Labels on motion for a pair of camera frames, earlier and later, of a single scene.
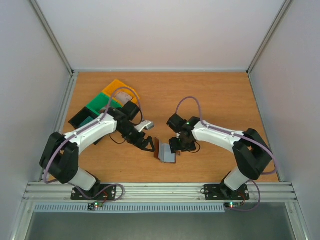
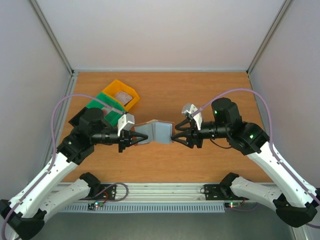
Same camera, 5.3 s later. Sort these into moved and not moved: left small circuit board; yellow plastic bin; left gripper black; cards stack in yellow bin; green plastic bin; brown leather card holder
Moved: left gripper black; brown leather card holder
Not moved: cards stack in yellow bin; left small circuit board; yellow plastic bin; green plastic bin
